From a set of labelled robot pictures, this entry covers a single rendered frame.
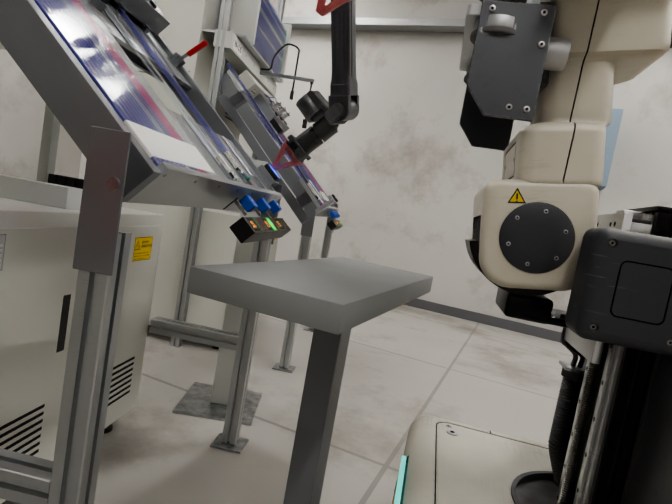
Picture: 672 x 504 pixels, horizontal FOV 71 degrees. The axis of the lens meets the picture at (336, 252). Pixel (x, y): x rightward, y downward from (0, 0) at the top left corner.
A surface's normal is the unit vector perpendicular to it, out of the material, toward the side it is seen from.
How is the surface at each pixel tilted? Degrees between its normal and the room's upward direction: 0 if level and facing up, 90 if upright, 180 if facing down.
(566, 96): 90
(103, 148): 90
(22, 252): 90
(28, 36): 90
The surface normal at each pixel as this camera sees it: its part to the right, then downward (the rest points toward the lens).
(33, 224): 0.98, 0.18
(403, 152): -0.38, 0.01
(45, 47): -0.11, 0.07
